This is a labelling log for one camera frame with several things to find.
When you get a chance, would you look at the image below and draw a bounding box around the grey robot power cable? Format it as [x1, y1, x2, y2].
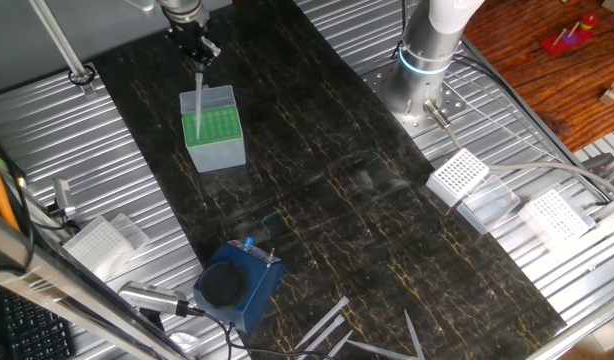
[422, 98, 614, 201]

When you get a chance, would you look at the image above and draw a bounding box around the green pipette tip holder box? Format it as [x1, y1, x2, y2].
[179, 84, 247, 174]

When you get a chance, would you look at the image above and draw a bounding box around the black camera cable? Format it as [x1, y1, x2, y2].
[184, 304, 338, 360]

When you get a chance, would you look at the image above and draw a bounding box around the large translucent pipette tip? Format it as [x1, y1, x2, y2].
[193, 72, 205, 140]

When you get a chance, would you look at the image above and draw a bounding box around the metal stand pole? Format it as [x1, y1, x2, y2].
[29, 0, 97, 97]

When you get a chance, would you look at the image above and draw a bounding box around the small silver clamp device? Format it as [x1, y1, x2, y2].
[46, 177, 81, 221]

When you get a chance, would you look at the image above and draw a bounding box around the blue vortex mixer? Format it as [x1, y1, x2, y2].
[192, 235, 288, 335]

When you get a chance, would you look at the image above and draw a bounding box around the silver camera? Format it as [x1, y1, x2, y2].
[117, 280, 191, 317]

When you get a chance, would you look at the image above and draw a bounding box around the red stacking toy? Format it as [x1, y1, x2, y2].
[540, 13, 599, 57]

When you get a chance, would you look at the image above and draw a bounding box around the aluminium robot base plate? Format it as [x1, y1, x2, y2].
[366, 62, 466, 136]

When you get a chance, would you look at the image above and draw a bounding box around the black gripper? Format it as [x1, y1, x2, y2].
[166, 17, 222, 74]

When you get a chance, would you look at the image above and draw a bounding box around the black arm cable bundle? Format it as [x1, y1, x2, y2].
[394, 0, 414, 56]

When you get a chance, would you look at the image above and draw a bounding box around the aluminium frame beam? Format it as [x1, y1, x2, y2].
[0, 207, 188, 360]

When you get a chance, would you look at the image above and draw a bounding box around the white tip rack clear lid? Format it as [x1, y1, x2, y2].
[425, 147, 521, 235]
[61, 213, 151, 282]

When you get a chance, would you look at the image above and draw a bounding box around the black keyboard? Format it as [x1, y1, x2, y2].
[0, 292, 76, 360]

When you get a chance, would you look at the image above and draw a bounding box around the white crumpled tissue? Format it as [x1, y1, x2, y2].
[169, 332, 203, 357]

